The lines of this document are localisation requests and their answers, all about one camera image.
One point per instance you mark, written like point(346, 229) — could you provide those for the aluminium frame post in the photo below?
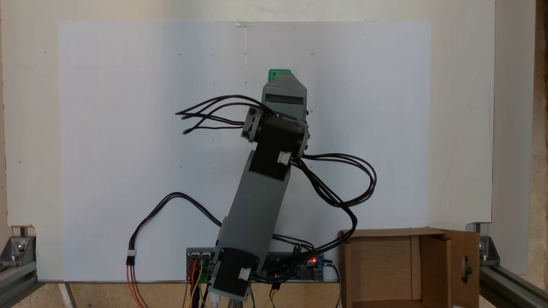
point(15, 282)
point(509, 288)

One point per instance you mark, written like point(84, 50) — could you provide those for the clear tape piece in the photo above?
point(244, 24)

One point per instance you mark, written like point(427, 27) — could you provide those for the brown cardboard box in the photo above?
point(381, 269)

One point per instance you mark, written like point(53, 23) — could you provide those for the green dice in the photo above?
point(274, 75)

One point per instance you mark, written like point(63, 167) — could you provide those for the metal corner bracket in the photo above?
point(19, 250)
point(488, 250)

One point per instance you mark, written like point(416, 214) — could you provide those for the circuit board with red LED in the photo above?
point(308, 267)

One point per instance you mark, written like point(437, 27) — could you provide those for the white paper sheet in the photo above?
point(128, 128)

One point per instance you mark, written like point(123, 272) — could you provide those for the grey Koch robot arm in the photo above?
point(257, 205)

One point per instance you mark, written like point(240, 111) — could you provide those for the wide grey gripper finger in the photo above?
point(284, 84)

